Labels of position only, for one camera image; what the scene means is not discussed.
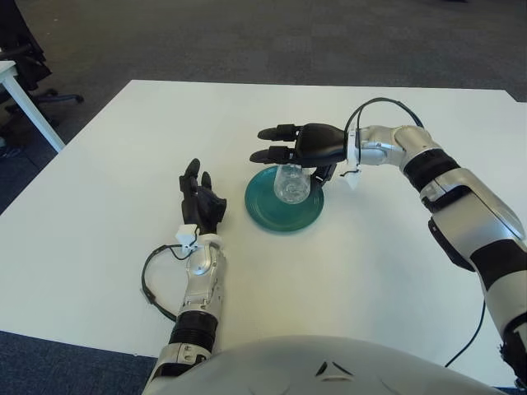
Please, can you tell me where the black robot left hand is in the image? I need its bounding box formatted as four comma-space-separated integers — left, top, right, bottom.
178, 158, 228, 235

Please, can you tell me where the black office chair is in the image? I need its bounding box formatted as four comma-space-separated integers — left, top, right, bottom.
0, 0, 85, 137

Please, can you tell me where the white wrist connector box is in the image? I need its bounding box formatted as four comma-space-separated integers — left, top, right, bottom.
175, 224, 202, 251
339, 165, 363, 190

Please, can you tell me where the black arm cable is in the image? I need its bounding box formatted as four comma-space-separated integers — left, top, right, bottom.
139, 244, 189, 324
344, 97, 487, 367

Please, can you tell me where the white side table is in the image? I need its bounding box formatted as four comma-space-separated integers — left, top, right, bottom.
0, 60, 66, 152

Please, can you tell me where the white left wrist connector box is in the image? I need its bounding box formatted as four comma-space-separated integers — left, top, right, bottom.
175, 224, 202, 251

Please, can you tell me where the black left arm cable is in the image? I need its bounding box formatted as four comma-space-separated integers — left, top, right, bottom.
139, 244, 189, 324

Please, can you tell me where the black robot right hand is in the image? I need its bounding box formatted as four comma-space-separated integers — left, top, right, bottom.
249, 122, 347, 184

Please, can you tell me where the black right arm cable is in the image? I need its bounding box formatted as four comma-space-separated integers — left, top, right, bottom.
344, 97, 487, 367

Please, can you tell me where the grey robot torso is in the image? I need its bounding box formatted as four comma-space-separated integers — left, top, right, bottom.
150, 335, 507, 395

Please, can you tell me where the white right wrist connector box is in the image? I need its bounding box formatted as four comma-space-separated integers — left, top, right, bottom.
339, 165, 363, 190

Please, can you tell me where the clear bottle with blue cap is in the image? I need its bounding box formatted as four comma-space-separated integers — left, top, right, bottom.
273, 163, 310, 204

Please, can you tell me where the green round plate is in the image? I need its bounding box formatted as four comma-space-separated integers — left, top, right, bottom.
244, 165, 325, 235

